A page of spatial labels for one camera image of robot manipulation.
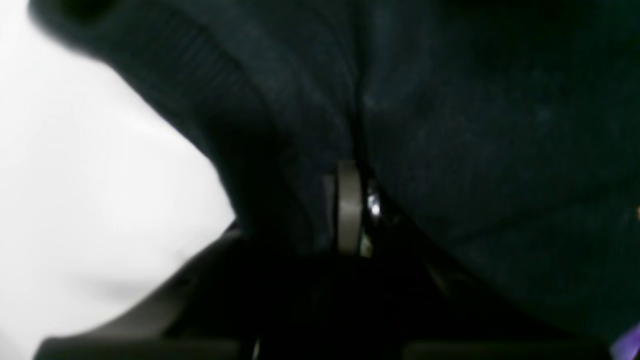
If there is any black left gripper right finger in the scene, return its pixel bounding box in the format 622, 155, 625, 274
337, 161, 610, 360

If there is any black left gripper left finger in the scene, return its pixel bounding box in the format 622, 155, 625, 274
35, 175, 341, 360

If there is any black T-shirt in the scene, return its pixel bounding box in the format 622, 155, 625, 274
29, 0, 639, 341

